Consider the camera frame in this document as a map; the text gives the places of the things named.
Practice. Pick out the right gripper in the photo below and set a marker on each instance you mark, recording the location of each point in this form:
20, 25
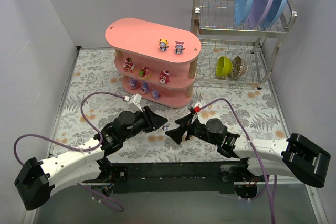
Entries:
189, 128

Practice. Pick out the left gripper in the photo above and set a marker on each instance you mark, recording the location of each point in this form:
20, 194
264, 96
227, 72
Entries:
147, 120

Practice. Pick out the purple bunny head toy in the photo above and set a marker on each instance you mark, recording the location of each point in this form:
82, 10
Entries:
144, 88

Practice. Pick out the pink figure toy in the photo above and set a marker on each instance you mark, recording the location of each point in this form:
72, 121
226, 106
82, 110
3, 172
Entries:
164, 77
179, 47

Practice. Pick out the pink purple cupcake toy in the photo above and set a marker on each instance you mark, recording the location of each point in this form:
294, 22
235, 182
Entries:
133, 84

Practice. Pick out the pink flowerpot toy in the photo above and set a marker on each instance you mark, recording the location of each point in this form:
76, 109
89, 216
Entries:
144, 73

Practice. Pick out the strawberry cake toy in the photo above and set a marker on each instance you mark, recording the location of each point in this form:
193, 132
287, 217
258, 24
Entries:
129, 65

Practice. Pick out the yellow blue duck figure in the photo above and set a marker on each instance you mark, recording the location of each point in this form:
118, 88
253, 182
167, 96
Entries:
163, 44

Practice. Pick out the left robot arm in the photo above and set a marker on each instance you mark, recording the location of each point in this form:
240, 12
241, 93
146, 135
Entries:
38, 180

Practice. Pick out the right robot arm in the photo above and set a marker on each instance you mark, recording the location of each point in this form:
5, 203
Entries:
295, 156

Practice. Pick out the pink three-tier shelf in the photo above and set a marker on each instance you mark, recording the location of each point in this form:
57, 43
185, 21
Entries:
139, 39

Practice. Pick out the floral table mat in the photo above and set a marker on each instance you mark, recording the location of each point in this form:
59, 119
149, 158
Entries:
94, 99

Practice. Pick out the lime green bowl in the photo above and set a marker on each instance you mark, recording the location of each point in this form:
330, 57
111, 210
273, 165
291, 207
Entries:
224, 67

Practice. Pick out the patterned ceramic bowl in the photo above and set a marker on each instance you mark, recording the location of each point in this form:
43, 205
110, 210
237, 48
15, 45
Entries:
239, 68

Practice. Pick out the steel dish rack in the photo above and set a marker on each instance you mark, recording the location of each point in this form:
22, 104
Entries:
213, 23

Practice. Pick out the purple plate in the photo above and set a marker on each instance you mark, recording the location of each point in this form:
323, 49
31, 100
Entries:
259, 11

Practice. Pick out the right blue plate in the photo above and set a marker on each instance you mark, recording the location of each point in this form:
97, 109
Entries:
274, 13

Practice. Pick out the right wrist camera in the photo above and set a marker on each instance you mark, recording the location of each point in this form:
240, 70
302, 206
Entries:
194, 107

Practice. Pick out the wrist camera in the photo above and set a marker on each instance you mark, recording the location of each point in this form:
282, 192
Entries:
194, 107
134, 103

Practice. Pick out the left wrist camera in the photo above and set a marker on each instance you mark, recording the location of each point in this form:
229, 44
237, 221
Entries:
134, 103

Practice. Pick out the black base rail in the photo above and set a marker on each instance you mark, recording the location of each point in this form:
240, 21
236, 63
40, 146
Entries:
177, 177

